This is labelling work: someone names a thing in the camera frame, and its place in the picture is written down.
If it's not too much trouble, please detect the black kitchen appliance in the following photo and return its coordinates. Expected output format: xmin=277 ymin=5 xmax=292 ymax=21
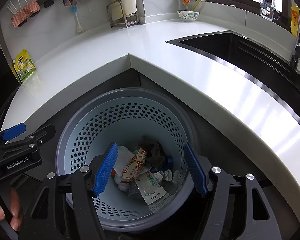
xmin=0 ymin=20 xmax=22 ymax=130

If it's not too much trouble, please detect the grey-blue perforated waste bin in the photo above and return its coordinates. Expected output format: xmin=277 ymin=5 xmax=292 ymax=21
xmin=55 ymin=87 xmax=199 ymax=233

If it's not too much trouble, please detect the person's left hand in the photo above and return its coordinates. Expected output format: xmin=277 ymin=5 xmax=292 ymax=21
xmin=0 ymin=187 xmax=24 ymax=232

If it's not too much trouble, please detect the white paper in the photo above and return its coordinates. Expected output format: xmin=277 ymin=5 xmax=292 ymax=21
xmin=155 ymin=169 xmax=188 ymax=183

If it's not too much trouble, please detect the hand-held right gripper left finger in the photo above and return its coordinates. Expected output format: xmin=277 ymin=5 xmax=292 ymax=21
xmin=17 ymin=142 xmax=118 ymax=240

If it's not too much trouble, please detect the grey cloth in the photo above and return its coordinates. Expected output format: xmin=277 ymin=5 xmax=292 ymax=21
xmin=137 ymin=136 xmax=167 ymax=168

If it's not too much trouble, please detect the red and white snack packet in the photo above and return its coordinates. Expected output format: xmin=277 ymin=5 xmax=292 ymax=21
xmin=121 ymin=148 xmax=148 ymax=183

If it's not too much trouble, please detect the black kitchen sink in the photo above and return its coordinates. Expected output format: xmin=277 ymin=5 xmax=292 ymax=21
xmin=165 ymin=31 xmax=300 ymax=140

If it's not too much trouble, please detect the green yellow detergent pouch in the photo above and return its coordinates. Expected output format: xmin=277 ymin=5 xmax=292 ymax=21
xmin=14 ymin=49 xmax=37 ymax=83

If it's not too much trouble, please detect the steel cutting board rack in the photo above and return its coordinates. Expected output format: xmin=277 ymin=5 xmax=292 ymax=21
xmin=106 ymin=0 xmax=140 ymax=28

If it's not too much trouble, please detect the white and green pouch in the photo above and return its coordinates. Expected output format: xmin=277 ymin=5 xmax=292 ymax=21
xmin=135 ymin=170 xmax=167 ymax=205

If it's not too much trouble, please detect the white patterned bowl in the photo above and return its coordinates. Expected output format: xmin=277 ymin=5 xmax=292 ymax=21
xmin=177 ymin=10 xmax=200 ymax=22

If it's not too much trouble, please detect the steel faucet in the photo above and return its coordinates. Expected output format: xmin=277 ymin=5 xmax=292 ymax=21
xmin=289 ymin=14 xmax=300 ymax=69

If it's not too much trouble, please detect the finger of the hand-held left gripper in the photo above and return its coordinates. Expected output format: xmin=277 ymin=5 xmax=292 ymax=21
xmin=25 ymin=124 xmax=56 ymax=146
xmin=1 ymin=122 xmax=27 ymax=142

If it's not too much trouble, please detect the bundle of white straws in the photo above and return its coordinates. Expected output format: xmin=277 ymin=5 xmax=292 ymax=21
xmin=6 ymin=0 xmax=28 ymax=14

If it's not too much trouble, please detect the pink wavy cloth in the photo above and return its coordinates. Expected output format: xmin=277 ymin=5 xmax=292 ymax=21
xmin=11 ymin=0 xmax=40 ymax=28

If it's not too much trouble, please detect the clear mug with cartoon print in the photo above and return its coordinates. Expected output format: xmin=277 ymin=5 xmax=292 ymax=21
xmin=259 ymin=0 xmax=281 ymax=21

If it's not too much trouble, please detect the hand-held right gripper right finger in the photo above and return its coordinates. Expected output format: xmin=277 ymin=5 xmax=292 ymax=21
xmin=184 ymin=142 xmax=282 ymax=240

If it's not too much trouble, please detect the blue strap with white hook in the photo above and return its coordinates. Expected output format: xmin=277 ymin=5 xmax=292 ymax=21
xmin=150 ymin=155 xmax=173 ymax=173

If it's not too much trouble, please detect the white bottle brush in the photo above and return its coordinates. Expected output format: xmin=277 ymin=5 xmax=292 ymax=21
xmin=70 ymin=6 xmax=84 ymax=33

